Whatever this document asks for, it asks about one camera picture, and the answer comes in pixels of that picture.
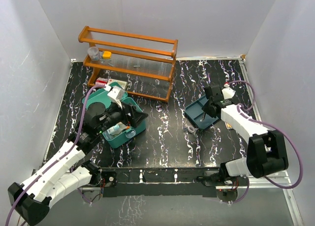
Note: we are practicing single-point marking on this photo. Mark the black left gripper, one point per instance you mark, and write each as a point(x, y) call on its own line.
point(136, 116)

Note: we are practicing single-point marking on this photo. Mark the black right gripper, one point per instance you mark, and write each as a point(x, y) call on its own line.
point(205, 109)

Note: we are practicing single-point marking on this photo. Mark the black small scissors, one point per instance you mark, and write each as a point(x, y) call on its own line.
point(203, 117)

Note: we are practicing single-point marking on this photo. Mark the dark blue divided tray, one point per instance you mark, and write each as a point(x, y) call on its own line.
point(194, 112)

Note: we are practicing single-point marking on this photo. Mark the teal medicine kit box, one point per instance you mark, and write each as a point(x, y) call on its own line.
point(96, 104)

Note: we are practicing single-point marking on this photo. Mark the clear tape roll bag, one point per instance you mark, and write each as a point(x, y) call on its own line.
point(190, 129)

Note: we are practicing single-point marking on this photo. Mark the blue face mask packet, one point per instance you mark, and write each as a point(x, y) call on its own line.
point(115, 130)

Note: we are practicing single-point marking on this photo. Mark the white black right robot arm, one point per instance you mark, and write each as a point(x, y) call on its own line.
point(266, 153)

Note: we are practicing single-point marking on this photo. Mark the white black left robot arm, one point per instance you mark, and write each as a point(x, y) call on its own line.
point(33, 198)

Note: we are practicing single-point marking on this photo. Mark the red white medicine box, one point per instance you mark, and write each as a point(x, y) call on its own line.
point(101, 81)

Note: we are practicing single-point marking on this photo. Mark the orange wooden shelf rack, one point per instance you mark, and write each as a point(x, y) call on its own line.
point(146, 63)

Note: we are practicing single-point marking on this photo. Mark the yellow capped small jar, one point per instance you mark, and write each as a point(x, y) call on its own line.
point(106, 55)

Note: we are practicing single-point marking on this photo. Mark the black metal base bar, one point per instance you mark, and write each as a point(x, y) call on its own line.
point(182, 181)

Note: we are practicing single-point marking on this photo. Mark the clear plastic cup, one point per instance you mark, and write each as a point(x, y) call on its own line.
point(94, 53)

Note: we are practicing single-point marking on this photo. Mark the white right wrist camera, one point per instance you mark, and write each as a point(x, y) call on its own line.
point(227, 91)

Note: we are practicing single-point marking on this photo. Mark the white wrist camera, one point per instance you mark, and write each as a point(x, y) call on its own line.
point(227, 91)
point(115, 94)

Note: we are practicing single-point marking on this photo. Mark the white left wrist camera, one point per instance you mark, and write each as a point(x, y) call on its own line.
point(115, 94)

